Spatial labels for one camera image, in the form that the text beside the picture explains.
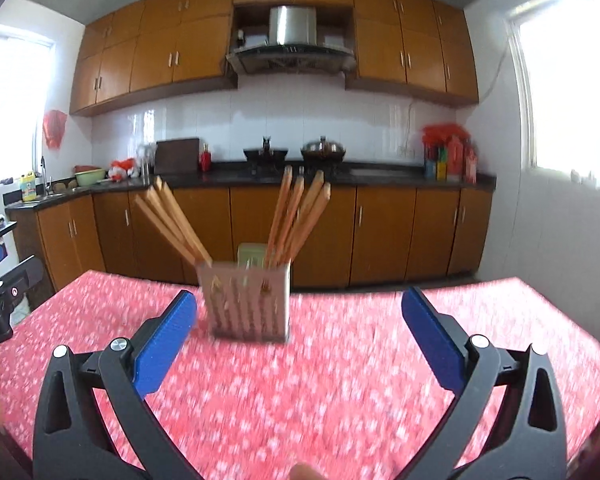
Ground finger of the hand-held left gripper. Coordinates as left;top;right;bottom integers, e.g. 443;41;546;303
0;254;44;312

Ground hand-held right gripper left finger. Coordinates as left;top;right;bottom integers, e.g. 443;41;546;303
32;289;206;480

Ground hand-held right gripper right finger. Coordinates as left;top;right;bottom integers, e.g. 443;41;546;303
394;287;567;480

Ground green perforated chopstick holder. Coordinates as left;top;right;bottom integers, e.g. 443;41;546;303
195;243;292;344

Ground wooden chopstick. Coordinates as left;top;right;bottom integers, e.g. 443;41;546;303
286;183;332;264
279;170;325;264
266;165;294;263
154;176;210;265
146;186;205;265
133;195;199;266
272;176;305;265
162;181;214;265

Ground person's right hand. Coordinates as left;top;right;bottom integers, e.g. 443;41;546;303
290;462;327;480

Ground yellow detergent bottle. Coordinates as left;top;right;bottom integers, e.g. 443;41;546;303
21;170;39;203

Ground wooden lower kitchen cabinets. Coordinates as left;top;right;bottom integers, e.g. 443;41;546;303
7;184;495;292

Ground wooden kitchen cabinets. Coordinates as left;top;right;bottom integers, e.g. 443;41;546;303
69;0;480;118
7;184;495;292

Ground green basin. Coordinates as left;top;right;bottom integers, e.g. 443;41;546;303
73;168;107;187

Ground red floral tablecloth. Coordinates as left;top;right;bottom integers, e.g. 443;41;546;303
0;269;600;480

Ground red and white bag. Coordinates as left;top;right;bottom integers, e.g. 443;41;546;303
108;158;141;181

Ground hanging red plastic bag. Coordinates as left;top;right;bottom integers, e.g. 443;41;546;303
42;109;69;150

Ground window by the sink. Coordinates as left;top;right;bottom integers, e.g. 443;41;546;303
0;24;56;189

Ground clear plastic bag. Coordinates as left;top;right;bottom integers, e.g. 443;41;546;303
137;142;159;176

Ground black kitchen countertop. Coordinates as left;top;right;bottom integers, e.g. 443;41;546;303
4;160;498;210

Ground cluster of condiment bottles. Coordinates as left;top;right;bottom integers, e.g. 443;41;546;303
423;135;479;185

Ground dark wooden cutting board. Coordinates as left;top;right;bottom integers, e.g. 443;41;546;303
154;137;201;175

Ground crinkled red plastic bag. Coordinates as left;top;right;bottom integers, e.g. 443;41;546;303
423;123;469;147

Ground black wok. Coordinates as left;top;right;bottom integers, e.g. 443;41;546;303
243;135;290;164

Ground lidded frying pan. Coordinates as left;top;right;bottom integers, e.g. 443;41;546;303
299;135;349;163

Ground gas stove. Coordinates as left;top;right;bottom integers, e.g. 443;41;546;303
239;157;352;177

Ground wooden upper kitchen cabinets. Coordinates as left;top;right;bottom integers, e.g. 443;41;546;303
69;0;480;118

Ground steel range hood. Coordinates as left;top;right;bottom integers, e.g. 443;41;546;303
224;5;359;79

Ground window with white frame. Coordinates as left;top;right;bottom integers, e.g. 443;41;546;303
504;0;600;197

